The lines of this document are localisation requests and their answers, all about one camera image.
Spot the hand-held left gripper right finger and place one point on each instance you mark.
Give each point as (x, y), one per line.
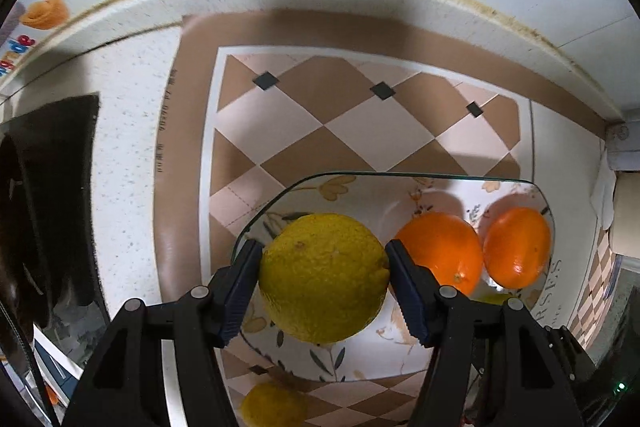
(407, 292)

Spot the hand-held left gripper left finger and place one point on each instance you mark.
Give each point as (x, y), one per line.
(240, 292)

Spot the yellow lemon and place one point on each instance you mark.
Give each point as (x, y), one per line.
(325, 277)
(272, 407)

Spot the floral glass plate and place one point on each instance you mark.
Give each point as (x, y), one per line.
(360, 197)

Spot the orange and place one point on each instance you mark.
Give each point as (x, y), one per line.
(517, 247)
(442, 252)

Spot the white tissue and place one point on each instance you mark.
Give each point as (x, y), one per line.
(602, 192)

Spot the checkered brown table mat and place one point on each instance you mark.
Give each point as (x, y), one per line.
(300, 87)

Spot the black stove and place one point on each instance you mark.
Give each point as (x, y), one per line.
(60, 157)

